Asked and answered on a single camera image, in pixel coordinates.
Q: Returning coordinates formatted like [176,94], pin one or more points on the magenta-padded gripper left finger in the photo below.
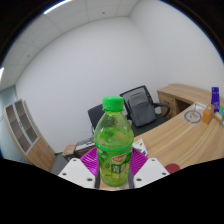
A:
[80,170]

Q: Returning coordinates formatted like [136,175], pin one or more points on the green drink bottle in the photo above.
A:
[113,146]

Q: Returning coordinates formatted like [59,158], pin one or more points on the small orange box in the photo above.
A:
[208,115]

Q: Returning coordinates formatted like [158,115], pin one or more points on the purple standing card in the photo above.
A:
[215,99]

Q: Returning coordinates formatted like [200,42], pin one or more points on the wooden shelf cabinet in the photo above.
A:
[30,140]

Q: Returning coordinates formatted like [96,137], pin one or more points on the wooden side desk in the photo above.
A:
[176,95]

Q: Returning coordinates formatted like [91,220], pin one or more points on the dark brown cardboard box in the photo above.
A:
[69,150]

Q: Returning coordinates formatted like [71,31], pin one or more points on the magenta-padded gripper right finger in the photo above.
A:
[146,170]

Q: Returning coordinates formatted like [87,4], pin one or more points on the black mesh office chair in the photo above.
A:
[141,106]

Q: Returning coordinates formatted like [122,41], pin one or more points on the long ceiling light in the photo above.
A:
[56,6]

